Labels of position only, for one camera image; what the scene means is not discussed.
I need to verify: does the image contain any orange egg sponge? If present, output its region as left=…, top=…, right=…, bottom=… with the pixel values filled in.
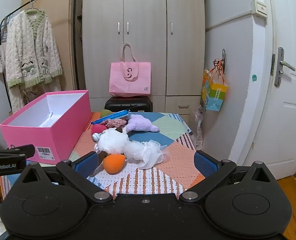
left=103, top=154, right=126, bottom=174

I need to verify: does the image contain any red fluffy pompom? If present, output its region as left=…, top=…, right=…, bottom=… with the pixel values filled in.
left=91, top=124, right=107, bottom=135

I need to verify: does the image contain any white plush cat toy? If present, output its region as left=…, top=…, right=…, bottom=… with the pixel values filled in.
left=92, top=127, right=129, bottom=154

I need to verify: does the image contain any white mesh bath pouf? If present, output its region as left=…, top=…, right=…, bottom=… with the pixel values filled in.
left=124, top=140, right=169, bottom=170

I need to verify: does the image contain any blue wet wipes pack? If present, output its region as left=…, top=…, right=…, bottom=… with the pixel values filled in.
left=91, top=110, right=129, bottom=125

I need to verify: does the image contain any clear plastic bag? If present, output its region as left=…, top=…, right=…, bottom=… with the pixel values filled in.
left=191, top=105, right=203, bottom=150

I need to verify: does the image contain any pink cardboard box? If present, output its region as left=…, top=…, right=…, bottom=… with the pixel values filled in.
left=0, top=90, right=92, bottom=165

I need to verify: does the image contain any pink floral scrunchie cloth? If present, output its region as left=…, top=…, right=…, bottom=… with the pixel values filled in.
left=100, top=118, right=127, bottom=128

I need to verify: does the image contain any patchwork table cloth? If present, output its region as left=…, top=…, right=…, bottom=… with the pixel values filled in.
left=0, top=111, right=206, bottom=201

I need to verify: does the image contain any green egg sponge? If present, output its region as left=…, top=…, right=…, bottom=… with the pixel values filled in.
left=100, top=109, right=113, bottom=118

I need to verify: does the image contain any white door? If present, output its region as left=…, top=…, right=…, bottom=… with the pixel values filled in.
left=244, top=0, right=296, bottom=179

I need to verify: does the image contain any purple plush toy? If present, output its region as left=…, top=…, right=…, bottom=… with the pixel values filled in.
left=125, top=114, right=160, bottom=133

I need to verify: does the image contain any colourful gift bag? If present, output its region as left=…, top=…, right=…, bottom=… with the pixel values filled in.
left=201, top=59, right=228, bottom=112

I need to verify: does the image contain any black suitcase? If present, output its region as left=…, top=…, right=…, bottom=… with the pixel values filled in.
left=105, top=96, right=153, bottom=112

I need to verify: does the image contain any pink tote bag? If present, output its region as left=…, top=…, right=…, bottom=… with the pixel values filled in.
left=109, top=43, right=151, bottom=97

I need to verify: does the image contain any cream knitted cardigan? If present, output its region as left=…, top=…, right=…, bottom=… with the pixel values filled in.
left=5, top=9, right=63, bottom=88

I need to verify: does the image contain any black clothes rack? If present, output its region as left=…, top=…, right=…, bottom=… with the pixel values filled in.
left=2, top=0, right=80, bottom=113

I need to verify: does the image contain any beige wardrobe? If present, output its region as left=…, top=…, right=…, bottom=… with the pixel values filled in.
left=82, top=0, right=205, bottom=121

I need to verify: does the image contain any light wooden cabinet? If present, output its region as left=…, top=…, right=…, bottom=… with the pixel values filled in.
left=34, top=0, right=86, bottom=90

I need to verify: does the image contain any silver door handle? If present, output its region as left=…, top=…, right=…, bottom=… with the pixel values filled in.
left=274, top=47, right=296, bottom=88

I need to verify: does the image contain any white wall switch box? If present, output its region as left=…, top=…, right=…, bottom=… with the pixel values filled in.
left=251, top=0, right=268, bottom=18

